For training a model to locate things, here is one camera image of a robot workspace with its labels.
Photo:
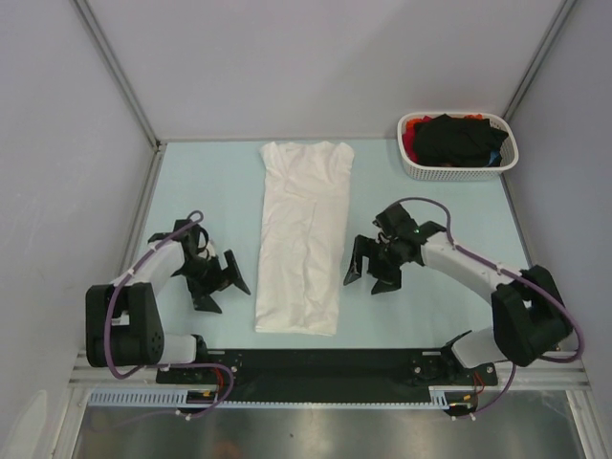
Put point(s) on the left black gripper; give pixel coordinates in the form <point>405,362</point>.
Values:
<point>222,278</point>

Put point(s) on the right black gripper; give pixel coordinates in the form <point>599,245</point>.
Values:
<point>362,246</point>

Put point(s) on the white daisy print t-shirt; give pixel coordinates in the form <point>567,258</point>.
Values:
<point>303,230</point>

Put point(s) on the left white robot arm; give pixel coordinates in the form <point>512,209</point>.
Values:
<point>122,319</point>

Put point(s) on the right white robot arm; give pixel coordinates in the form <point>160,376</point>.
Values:
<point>528,316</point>

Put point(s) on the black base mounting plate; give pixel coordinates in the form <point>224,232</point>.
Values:
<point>345,376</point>

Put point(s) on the red garment in basket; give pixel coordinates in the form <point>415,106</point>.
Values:
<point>410,136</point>

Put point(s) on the black t-shirt in basket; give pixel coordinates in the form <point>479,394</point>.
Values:
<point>458,142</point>

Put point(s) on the blue garment in basket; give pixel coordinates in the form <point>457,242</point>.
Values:
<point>495,159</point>

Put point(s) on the white plastic laundry basket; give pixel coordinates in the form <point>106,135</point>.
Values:
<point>507,153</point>

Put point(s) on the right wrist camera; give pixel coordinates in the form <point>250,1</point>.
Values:
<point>395,222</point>

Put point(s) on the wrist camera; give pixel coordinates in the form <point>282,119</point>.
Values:
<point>194,240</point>
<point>395,222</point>

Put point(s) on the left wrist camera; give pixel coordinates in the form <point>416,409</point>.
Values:
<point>194,240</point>

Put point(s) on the white slotted cable duct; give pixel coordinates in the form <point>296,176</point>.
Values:
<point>138,397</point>

